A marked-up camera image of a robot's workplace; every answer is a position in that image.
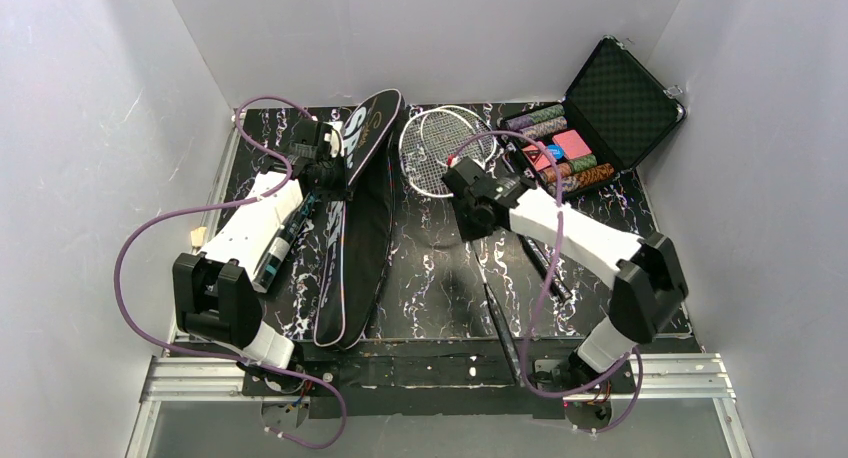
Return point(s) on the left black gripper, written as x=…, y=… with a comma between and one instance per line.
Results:
x=312, y=135

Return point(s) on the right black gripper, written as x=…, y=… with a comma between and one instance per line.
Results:
x=457, y=179

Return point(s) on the black racket bag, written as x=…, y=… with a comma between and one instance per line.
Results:
x=359, y=223

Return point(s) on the white badminton racket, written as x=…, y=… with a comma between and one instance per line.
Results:
x=441, y=159
x=426, y=141

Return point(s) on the black shuttlecock tube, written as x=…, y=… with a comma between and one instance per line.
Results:
x=280, y=244

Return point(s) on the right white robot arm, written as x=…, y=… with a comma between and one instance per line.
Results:
x=643, y=274

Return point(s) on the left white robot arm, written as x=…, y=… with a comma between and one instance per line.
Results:
x=217, y=290

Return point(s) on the black poker chip case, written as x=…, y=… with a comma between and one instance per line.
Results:
x=612, y=116

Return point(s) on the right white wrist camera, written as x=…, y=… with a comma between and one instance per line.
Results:
x=453, y=160

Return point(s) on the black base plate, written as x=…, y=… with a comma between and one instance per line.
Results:
x=424, y=377

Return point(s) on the aluminium rail frame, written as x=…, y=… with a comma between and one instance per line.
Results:
x=432, y=290

